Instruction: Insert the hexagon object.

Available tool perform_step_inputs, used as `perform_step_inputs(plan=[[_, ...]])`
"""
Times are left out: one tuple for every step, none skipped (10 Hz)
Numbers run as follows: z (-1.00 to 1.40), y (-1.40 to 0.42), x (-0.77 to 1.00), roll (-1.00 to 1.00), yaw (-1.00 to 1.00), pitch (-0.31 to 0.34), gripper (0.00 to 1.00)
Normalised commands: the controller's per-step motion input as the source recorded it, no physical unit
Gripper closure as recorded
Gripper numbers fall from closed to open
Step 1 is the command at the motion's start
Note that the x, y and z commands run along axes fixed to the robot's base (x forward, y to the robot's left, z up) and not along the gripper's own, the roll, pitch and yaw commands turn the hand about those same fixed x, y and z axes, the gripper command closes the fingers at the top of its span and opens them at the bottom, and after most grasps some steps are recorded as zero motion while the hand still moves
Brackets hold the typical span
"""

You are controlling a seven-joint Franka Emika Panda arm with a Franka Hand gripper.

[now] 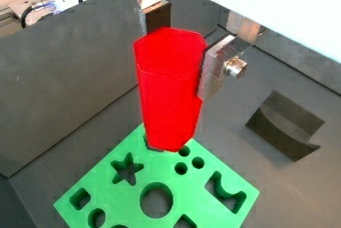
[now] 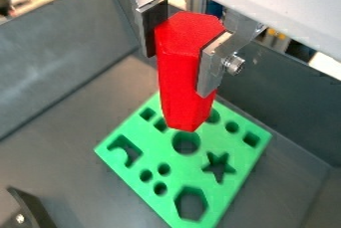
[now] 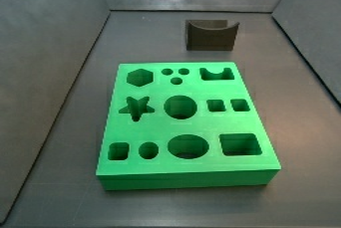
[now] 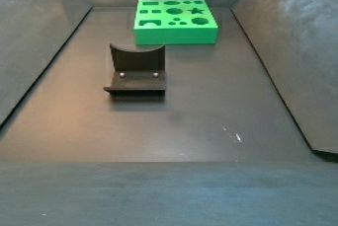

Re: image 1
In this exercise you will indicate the red hexagonal prism peg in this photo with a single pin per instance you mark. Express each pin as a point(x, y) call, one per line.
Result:
point(168, 56)

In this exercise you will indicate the dark grey curved block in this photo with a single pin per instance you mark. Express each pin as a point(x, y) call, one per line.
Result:
point(284, 125)

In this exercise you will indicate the green shape sorter board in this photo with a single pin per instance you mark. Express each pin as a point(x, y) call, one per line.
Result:
point(140, 188)

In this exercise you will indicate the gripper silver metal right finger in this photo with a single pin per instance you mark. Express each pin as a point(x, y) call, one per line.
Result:
point(220, 60)

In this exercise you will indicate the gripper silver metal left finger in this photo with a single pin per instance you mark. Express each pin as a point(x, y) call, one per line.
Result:
point(155, 13)

